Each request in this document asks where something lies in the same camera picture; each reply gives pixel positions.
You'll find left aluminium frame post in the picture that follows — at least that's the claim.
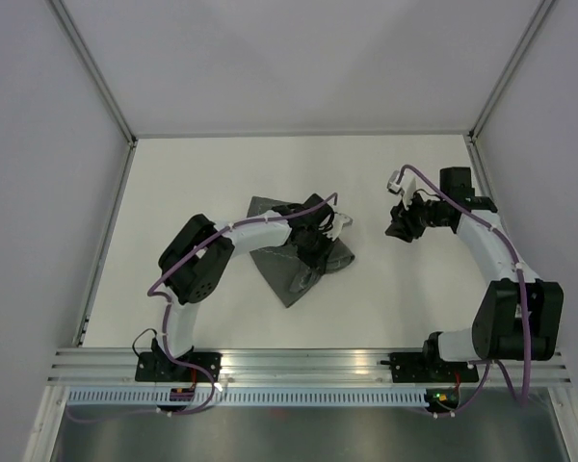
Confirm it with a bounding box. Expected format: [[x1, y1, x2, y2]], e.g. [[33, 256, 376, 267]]
[[47, 0, 137, 145]]

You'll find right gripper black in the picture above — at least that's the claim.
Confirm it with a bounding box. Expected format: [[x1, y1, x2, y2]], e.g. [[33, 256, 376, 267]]
[[385, 188, 449, 244]]

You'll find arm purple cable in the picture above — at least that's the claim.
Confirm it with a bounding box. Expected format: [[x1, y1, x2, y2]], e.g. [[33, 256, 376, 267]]
[[397, 165, 534, 403], [146, 192, 341, 367]]

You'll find aluminium rail front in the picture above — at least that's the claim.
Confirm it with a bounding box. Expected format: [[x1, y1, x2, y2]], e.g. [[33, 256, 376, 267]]
[[47, 346, 572, 386]]

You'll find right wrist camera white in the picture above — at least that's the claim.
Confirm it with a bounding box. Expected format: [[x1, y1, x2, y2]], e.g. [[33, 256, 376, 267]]
[[387, 170, 417, 210]]

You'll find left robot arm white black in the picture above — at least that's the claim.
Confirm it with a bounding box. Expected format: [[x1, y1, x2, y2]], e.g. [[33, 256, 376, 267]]
[[135, 194, 355, 383]]

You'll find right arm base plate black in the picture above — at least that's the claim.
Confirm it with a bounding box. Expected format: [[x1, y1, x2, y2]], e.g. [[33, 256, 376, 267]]
[[388, 351, 480, 384]]

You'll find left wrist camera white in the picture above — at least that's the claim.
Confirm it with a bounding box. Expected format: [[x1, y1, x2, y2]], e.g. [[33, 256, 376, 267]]
[[324, 213, 354, 241]]

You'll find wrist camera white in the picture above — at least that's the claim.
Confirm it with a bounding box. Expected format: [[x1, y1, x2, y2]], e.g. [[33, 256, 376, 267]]
[[324, 213, 354, 241], [387, 170, 417, 210]]

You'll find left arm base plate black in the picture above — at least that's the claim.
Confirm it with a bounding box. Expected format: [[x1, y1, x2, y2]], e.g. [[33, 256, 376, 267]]
[[135, 351, 222, 383]]

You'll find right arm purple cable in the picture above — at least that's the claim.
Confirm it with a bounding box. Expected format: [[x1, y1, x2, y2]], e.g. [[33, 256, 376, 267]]
[[397, 165, 534, 403]]

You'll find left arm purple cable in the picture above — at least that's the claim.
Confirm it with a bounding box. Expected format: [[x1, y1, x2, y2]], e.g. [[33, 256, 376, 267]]
[[146, 192, 341, 367]]

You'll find aluminium frame post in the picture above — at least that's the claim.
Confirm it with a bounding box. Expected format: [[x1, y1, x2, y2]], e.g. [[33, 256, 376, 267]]
[[469, 0, 560, 136], [47, 0, 137, 145]]

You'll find right aluminium frame post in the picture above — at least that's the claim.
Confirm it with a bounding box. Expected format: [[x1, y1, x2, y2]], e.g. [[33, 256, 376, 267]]
[[469, 0, 560, 136]]

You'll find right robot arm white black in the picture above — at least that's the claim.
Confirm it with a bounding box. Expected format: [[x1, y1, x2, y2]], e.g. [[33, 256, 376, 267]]
[[385, 165, 564, 387]]

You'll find white slotted cable duct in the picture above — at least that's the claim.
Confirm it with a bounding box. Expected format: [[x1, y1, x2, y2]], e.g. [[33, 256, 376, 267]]
[[67, 387, 428, 407]]

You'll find grey cloth napkin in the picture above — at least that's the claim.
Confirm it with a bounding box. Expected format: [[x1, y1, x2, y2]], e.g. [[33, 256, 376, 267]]
[[245, 194, 358, 309]]

